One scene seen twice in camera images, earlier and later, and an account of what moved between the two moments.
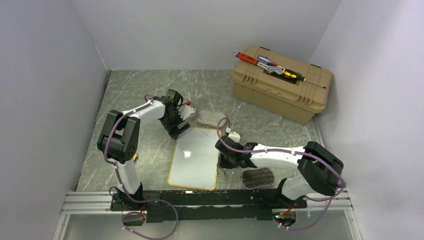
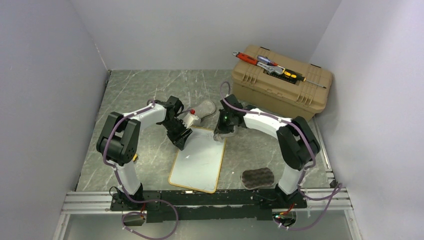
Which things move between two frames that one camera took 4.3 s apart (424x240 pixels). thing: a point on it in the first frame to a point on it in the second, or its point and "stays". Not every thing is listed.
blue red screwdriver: [265, 59] stays
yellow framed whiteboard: [195, 161] stays
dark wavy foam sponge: [253, 178] stays
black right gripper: [223, 164] to [221, 128]
